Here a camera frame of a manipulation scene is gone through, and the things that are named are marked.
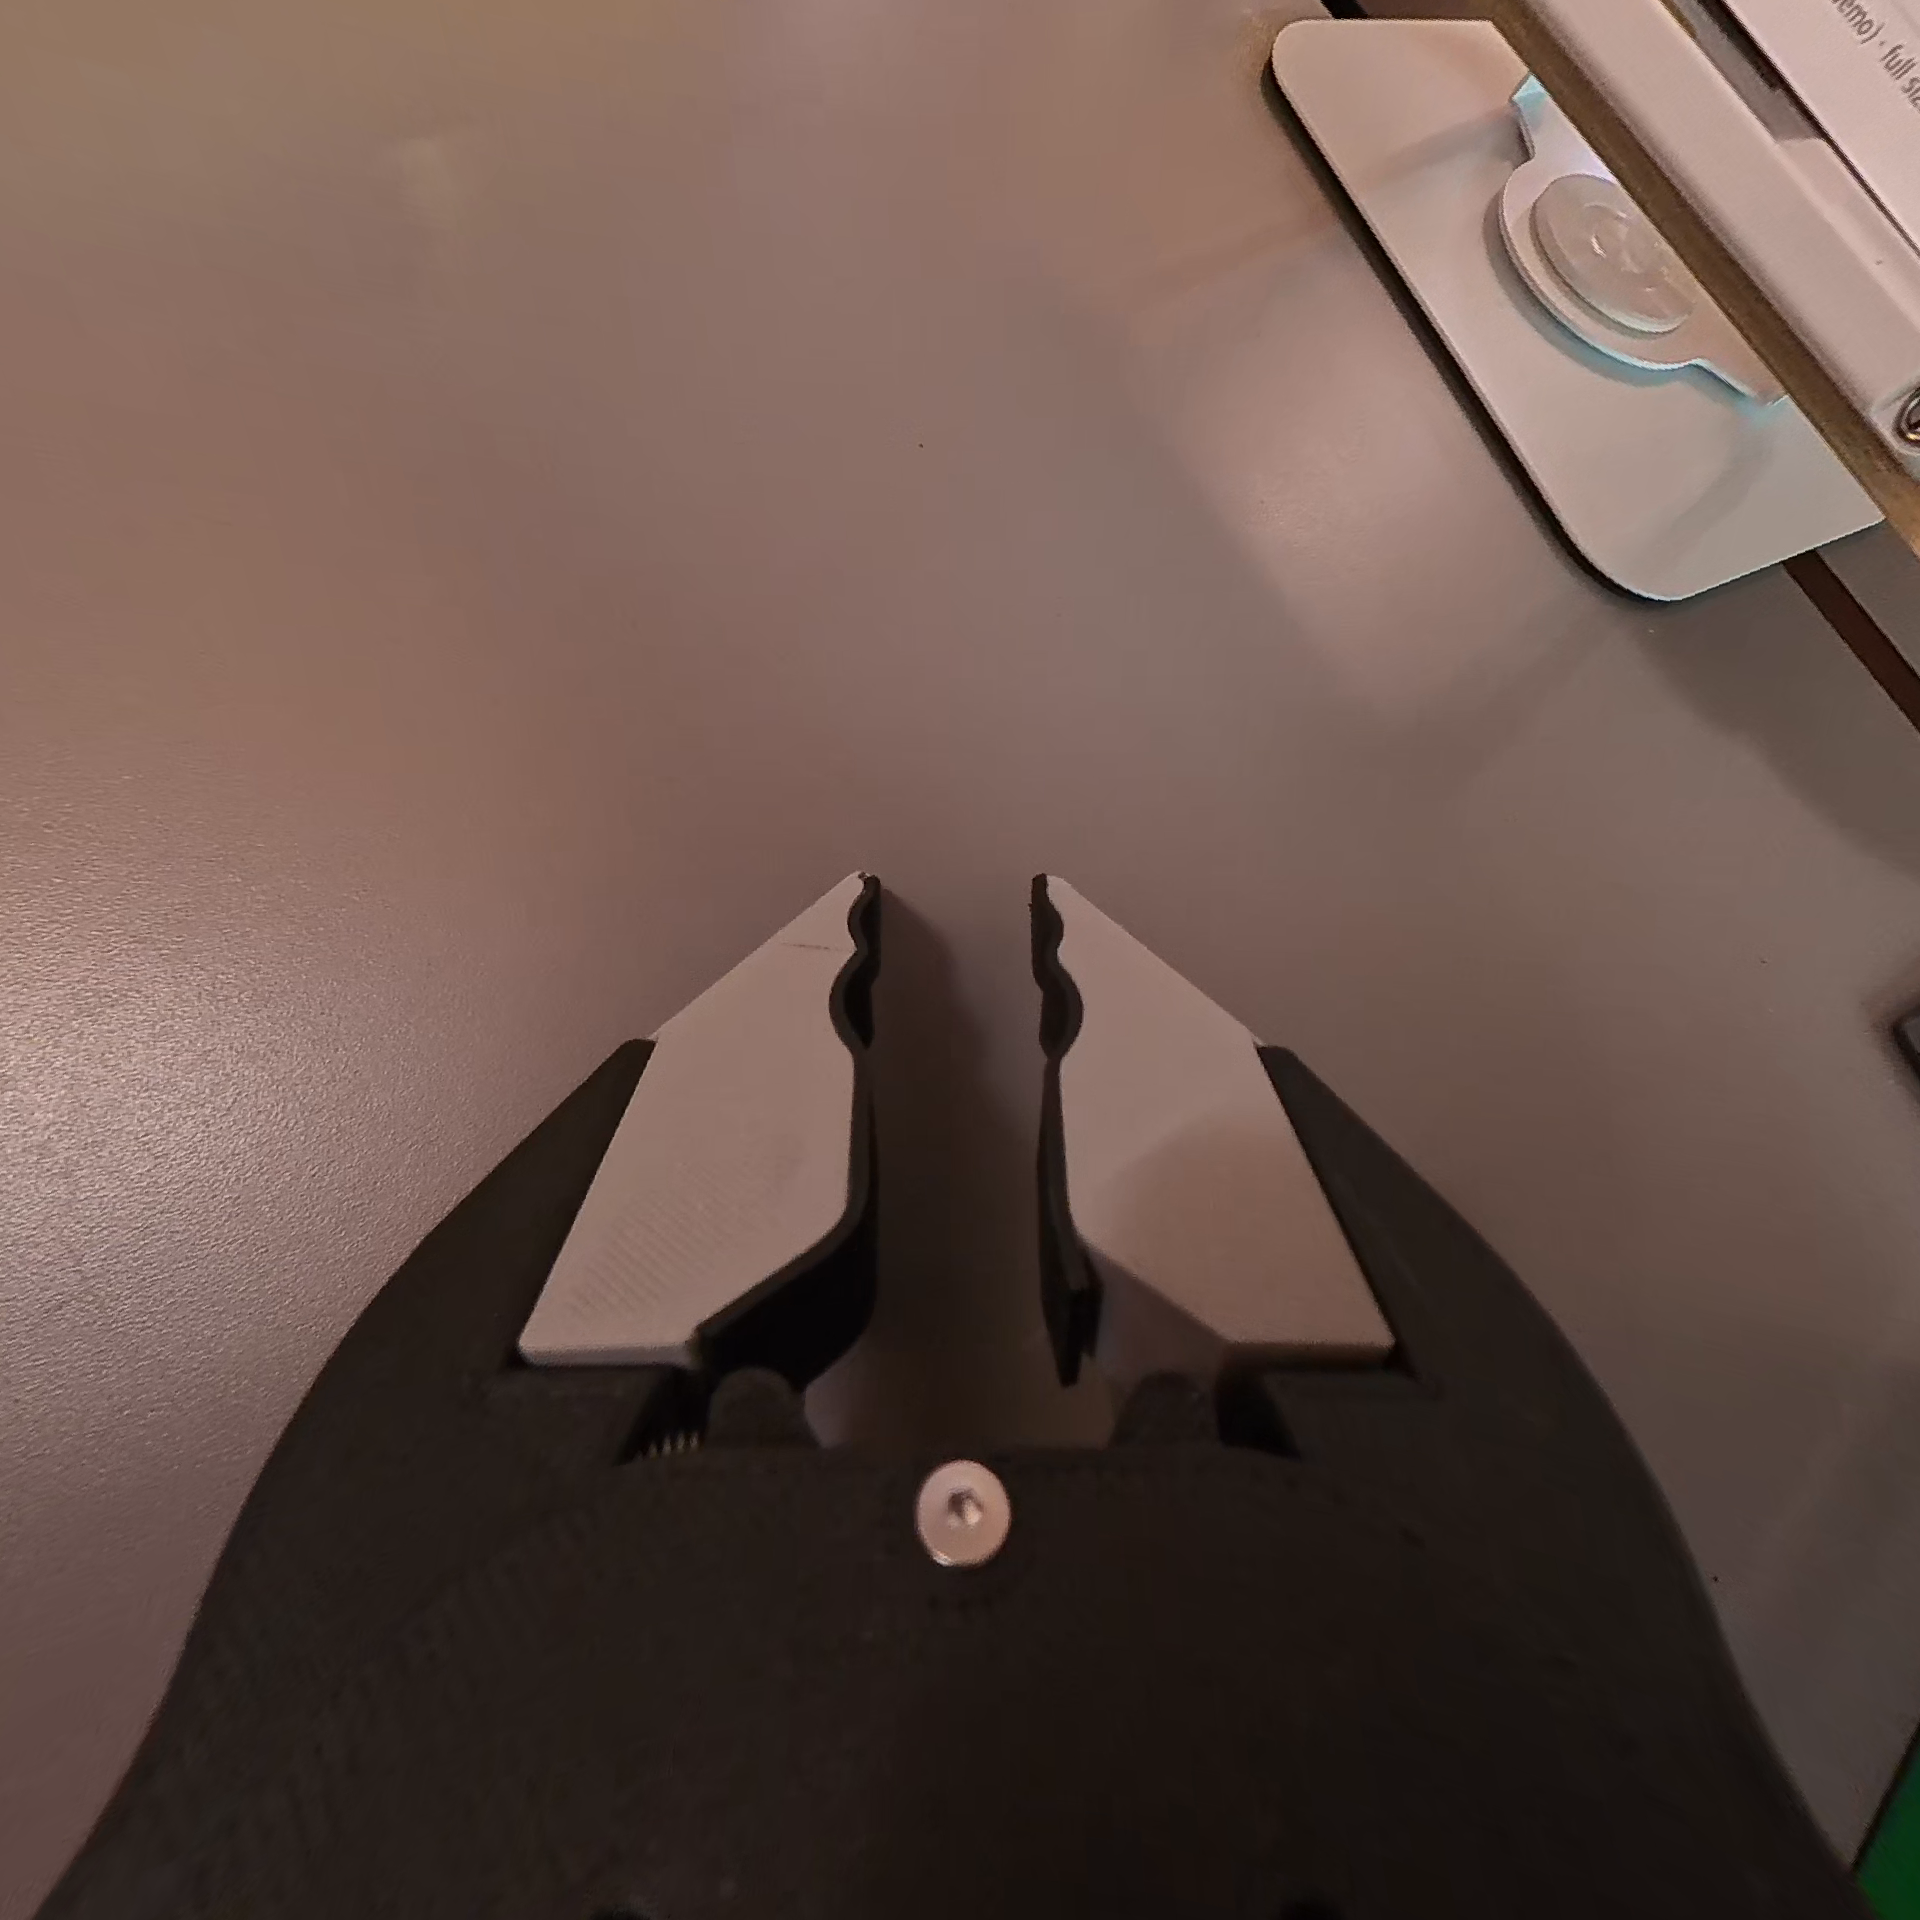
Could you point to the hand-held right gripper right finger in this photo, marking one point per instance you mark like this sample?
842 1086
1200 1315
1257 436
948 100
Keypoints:
1200 1171

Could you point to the white sign board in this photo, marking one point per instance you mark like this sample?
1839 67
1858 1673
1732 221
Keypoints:
1755 165

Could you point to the white flat stand base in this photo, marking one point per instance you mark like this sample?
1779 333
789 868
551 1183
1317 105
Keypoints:
1440 377

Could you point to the green object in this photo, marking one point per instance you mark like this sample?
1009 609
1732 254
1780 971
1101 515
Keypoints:
1893 1883

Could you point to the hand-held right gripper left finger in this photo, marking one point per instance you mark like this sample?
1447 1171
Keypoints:
704 1156

